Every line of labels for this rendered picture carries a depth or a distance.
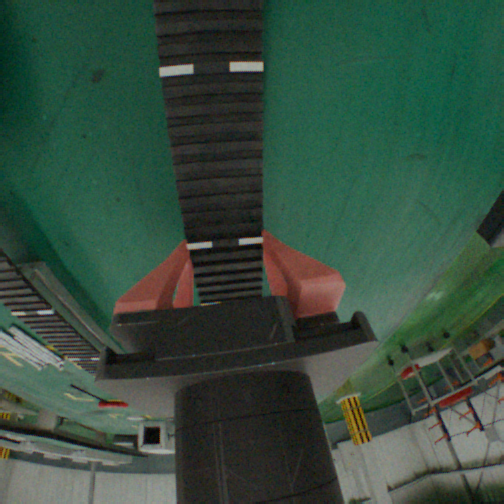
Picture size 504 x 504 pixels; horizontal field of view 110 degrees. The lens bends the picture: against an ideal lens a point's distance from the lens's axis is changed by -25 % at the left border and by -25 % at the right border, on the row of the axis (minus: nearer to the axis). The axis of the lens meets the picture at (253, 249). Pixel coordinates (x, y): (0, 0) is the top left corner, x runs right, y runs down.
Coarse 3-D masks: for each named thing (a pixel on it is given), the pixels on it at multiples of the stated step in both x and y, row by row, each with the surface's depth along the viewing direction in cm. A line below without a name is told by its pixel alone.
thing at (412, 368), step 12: (444, 336) 302; (432, 348) 336; (408, 360) 285; (420, 360) 284; (432, 360) 309; (396, 372) 311; (408, 372) 288; (444, 372) 303; (468, 372) 255; (420, 384) 258; (468, 384) 242; (444, 396) 238; (456, 396) 237; (420, 408) 253; (420, 420) 238
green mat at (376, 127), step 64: (0, 0) 6; (64, 0) 7; (128, 0) 8; (320, 0) 9; (384, 0) 9; (448, 0) 9; (0, 64) 8; (64, 64) 9; (128, 64) 10; (320, 64) 11; (384, 64) 11; (448, 64) 11; (0, 128) 10; (64, 128) 11; (128, 128) 12; (320, 128) 14; (384, 128) 14; (448, 128) 15; (0, 192) 13; (64, 192) 14; (128, 192) 15; (320, 192) 17; (384, 192) 18; (448, 192) 19; (64, 256) 18; (128, 256) 19; (320, 256) 22; (384, 256) 24; (448, 256) 26; (0, 320) 23; (384, 320) 35; (0, 384) 39; (64, 384) 39
